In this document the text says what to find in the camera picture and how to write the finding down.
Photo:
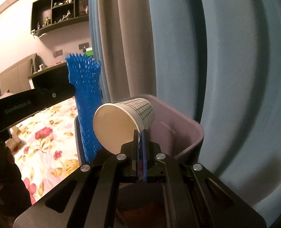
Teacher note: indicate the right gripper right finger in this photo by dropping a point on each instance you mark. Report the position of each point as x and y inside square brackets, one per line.
[193, 196]

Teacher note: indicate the dark wall shelf unit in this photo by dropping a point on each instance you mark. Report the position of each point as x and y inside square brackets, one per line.
[48, 15]

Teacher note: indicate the grey upholstered headboard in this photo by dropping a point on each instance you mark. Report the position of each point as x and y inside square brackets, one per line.
[15, 78]

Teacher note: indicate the green box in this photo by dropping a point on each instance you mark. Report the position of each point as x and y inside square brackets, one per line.
[89, 52]

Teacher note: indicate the white grid paper cup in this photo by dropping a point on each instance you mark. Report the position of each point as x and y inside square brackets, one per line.
[114, 124]

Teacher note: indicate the dark wooden desk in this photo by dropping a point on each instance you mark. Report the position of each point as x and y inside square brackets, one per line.
[50, 77]

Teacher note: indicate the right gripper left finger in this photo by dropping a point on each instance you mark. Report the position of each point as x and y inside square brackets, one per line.
[88, 196]

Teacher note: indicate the purple plastic trash bin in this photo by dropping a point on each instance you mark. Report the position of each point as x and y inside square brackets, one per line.
[177, 134]

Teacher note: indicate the blue and grey curtain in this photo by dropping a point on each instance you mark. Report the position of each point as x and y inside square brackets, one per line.
[216, 61]

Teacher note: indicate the floral bed sheet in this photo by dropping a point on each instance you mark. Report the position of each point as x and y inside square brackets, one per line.
[44, 147]

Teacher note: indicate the blue foam net sleeve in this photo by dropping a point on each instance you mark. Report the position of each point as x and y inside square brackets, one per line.
[84, 74]

